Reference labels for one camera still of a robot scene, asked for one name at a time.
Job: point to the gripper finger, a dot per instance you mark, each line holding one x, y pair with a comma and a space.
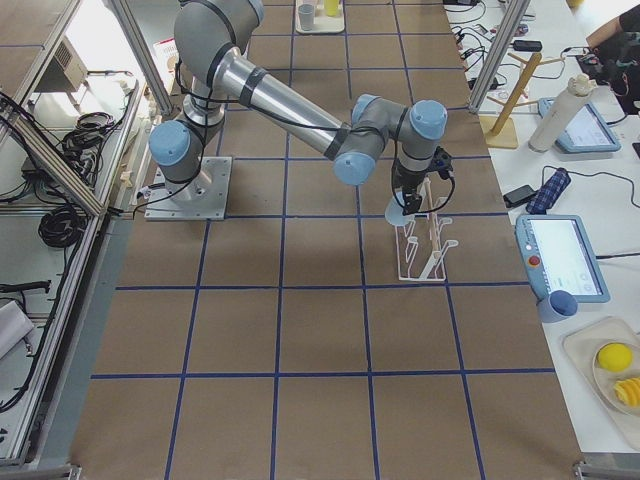
397, 195
411, 203

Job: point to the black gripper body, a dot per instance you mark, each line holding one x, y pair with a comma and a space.
404, 182

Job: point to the light blue plastic cup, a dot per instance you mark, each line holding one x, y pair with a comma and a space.
394, 214

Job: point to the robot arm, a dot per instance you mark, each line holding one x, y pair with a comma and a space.
211, 37

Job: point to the blue cup on desk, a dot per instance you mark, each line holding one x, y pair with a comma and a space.
557, 306

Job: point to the yellow plastic cup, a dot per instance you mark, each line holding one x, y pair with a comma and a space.
331, 7

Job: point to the grey plastic cup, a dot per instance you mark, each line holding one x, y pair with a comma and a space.
306, 16

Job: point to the wooden mug stand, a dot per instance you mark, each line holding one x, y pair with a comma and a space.
499, 131

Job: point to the black phone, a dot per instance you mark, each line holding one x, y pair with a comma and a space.
519, 196

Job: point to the plaid fabric pouch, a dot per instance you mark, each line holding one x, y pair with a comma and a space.
549, 193

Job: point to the blue teach pendant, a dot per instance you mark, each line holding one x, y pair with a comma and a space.
587, 133
557, 255

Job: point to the white cylinder bottle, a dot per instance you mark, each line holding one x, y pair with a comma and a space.
558, 112

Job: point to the cream plastic tray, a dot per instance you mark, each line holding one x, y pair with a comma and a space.
323, 23

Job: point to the beige tray with fruit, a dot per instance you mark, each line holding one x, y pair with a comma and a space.
581, 348

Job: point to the yellow lemon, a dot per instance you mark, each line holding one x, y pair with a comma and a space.
614, 357

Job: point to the sliced lemon toy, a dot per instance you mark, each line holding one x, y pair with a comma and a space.
628, 391

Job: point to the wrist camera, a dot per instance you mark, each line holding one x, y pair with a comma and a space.
442, 164

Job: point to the white wire cup rack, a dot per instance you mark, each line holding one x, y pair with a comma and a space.
421, 248

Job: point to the aluminium frame post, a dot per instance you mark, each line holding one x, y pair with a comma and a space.
505, 33

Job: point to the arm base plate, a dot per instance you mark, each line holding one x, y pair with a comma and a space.
205, 198

